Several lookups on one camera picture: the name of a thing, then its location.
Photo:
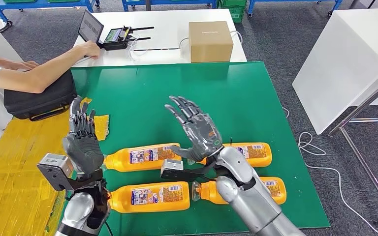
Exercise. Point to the green table mat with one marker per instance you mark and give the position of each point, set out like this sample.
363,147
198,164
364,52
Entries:
208,97

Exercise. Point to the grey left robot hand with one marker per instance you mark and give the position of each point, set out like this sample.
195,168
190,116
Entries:
83,150

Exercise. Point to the yellow taped sheet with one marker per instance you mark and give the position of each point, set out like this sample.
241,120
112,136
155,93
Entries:
13,163

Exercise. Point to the brown cardboard box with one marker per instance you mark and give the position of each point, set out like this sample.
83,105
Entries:
210,42

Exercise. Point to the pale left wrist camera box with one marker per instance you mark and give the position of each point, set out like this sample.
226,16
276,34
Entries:
53,163

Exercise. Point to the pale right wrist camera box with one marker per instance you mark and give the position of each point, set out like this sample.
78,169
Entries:
172,166

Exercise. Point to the person's right hand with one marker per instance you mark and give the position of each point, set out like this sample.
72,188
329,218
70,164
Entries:
89,50

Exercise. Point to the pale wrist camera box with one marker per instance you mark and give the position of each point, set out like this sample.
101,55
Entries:
53,163
172,166

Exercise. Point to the orange detergent bottle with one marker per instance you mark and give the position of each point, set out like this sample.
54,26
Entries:
123,198
260,159
123,159
277,192

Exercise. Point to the silver metal stand frame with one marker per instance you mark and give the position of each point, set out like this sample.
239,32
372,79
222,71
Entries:
365,104

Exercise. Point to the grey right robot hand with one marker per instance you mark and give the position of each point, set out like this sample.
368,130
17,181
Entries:
202,136

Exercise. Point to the person's right forearm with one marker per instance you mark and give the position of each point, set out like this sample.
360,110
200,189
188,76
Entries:
58,68

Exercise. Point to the black zip case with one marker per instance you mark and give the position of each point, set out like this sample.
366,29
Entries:
45,97

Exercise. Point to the green plastic crate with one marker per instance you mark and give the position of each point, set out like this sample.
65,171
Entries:
234,13

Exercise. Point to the blue metal shelf frame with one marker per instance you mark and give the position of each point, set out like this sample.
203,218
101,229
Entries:
176,2
45,4
250,8

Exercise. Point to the black remote with antennas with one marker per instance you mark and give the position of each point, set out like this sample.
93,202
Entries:
115,39

